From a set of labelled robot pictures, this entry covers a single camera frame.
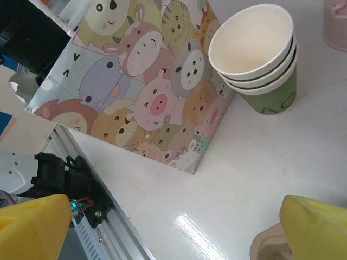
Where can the pink metal straw bucket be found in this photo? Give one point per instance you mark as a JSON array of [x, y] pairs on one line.
[[336, 27]]

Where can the stack of paper cups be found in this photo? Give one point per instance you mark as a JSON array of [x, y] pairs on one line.
[[244, 40]]

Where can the long aluminium base rail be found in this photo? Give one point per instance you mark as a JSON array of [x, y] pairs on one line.
[[122, 230]]

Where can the animal print paper gift bag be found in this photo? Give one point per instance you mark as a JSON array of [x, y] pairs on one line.
[[149, 94]]

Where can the brown pulp cup carrier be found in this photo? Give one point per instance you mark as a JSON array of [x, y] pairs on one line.
[[268, 243]]

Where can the small circuit board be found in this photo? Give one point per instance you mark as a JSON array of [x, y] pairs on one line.
[[74, 207]]

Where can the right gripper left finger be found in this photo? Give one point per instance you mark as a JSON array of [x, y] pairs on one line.
[[29, 233]]

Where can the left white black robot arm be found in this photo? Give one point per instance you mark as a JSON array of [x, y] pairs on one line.
[[13, 173]]

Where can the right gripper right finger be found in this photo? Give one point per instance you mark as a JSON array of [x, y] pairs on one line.
[[317, 233]]

